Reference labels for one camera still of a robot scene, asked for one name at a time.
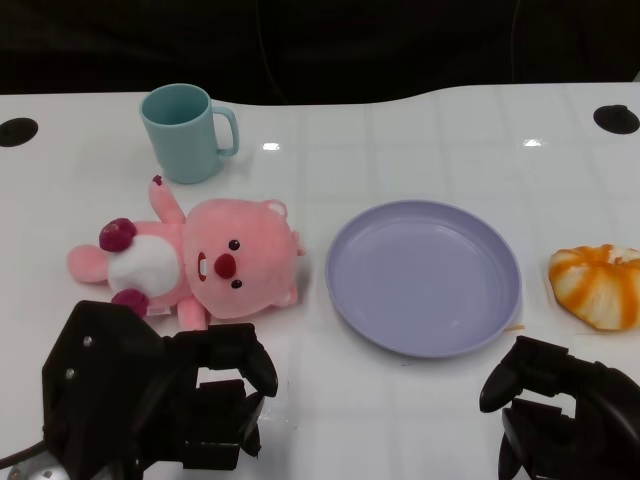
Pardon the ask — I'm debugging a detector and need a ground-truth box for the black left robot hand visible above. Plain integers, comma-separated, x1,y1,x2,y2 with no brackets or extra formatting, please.
40,299,279,480

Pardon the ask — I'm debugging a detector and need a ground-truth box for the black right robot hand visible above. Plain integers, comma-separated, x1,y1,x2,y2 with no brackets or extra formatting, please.
479,335,640,480

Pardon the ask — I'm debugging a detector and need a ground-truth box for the pink plush beaver doll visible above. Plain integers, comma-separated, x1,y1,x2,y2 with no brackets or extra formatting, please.
67,174,307,331

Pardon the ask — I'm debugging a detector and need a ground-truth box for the purple plastic plate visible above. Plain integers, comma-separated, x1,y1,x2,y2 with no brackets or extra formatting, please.
325,199,523,359

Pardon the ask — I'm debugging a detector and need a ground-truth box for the orange and white bread toy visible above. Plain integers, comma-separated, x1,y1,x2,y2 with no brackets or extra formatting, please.
548,243,640,332

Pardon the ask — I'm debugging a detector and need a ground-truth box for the teal plastic mug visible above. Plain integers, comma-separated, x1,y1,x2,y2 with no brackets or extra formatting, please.
139,83,240,185

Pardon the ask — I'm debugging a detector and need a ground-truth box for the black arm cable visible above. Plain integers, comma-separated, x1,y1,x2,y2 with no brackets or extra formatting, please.
0,438,50,466

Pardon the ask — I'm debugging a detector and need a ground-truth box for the black table cable grommet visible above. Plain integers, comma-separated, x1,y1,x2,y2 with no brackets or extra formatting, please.
0,117,39,148
593,104,640,134

